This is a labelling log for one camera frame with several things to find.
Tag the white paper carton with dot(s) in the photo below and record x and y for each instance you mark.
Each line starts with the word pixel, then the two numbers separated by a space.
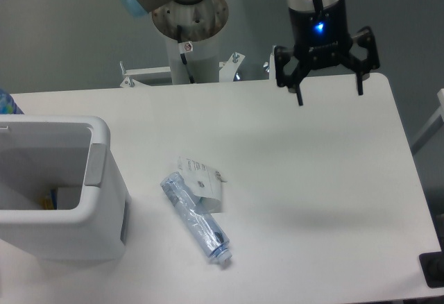
pixel 205 183

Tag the white frame at right edge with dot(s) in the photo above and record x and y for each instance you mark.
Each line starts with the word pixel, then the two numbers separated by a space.
pixel 429 128

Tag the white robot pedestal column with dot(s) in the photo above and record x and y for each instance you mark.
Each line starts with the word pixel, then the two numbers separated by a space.
pixel 193 62

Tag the white push-lid trash can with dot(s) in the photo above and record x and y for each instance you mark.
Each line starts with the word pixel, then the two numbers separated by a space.
pixel 72 155

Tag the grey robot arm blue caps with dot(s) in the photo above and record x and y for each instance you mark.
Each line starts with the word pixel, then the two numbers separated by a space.
pixel 198 20

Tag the white metal base frame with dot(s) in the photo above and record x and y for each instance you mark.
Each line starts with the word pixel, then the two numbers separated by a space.
pixel 228 71

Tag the blue patterned bottle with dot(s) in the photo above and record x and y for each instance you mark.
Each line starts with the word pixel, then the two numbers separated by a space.
pixel 8 105

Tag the crushed clear plastic bottle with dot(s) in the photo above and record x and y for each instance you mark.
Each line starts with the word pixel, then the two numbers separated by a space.
pixel 200 223

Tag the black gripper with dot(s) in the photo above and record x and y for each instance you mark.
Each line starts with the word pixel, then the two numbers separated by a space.
pixel 319 36

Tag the yellow blue trash inside bin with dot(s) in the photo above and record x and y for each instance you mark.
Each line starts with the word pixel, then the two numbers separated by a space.
pixel 50 200

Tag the black clamp at table edge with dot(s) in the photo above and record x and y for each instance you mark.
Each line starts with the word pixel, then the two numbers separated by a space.
pixel 432 268

